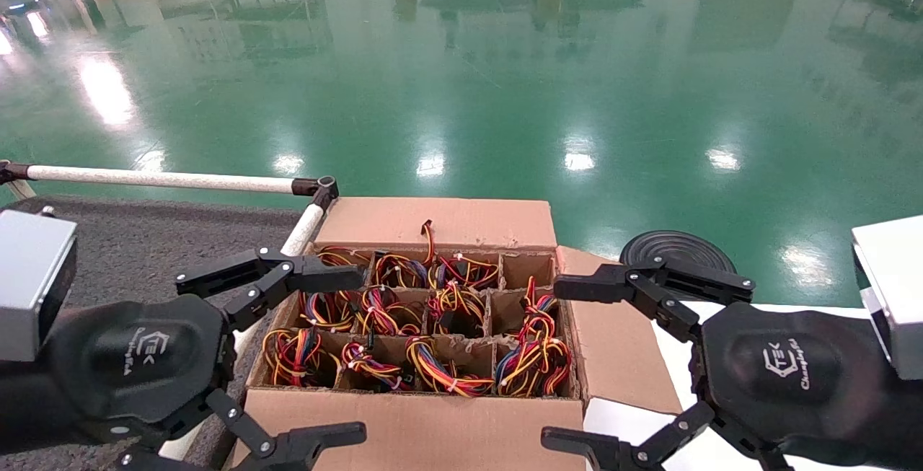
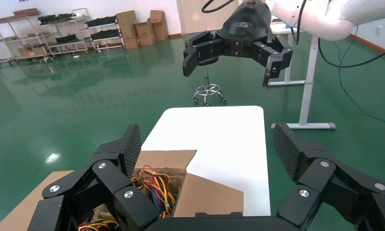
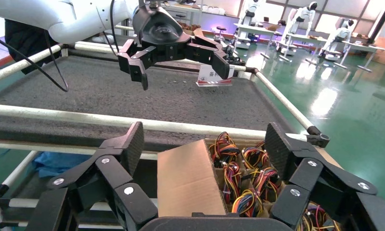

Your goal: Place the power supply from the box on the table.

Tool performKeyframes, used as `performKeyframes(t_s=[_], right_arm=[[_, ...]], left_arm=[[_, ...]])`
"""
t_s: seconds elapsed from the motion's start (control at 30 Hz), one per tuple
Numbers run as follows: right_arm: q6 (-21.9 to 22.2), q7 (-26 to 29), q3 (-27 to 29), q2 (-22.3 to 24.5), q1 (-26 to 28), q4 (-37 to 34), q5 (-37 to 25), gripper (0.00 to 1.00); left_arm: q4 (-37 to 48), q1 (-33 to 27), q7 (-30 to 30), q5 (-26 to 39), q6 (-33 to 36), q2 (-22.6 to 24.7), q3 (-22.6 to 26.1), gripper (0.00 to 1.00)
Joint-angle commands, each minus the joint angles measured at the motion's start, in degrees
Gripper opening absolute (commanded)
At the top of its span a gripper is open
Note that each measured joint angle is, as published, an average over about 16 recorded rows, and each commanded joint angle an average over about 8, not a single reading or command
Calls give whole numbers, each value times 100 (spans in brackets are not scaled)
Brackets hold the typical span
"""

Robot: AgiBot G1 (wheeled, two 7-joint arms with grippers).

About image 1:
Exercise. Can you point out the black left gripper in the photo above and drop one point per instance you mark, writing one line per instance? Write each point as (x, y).
(137, 363)

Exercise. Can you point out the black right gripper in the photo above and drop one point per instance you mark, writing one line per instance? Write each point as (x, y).
(786, 377)

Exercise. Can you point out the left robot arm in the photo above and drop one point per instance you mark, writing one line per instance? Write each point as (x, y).
(21, 406)

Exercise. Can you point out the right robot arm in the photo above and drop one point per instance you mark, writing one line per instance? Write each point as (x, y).
(905, 420)

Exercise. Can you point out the brown cardboard divider box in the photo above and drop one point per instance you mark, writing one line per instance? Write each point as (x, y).
(433, 222)

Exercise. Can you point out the black round ribbed disc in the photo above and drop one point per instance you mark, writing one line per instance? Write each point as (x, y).
(674, 244)

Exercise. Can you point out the black pipe connector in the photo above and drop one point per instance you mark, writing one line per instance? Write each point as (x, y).
(13, 172)
(317, 188)

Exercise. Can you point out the grey felt table mat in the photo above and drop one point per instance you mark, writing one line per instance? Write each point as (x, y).
(144, 240)

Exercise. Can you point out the white pipe leg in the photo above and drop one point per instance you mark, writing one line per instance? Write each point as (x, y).
(20, 190)

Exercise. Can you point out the white pipe rail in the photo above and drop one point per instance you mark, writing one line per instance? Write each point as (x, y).
(306, 226)
(144, 179)

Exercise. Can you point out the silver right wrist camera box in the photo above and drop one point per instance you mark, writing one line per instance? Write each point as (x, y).
(894, 291)

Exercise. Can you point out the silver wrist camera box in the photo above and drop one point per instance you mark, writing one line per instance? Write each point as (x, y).
(32, 283)
(894, 291)

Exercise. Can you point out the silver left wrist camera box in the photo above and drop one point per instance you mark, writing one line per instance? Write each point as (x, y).
(32, 283)

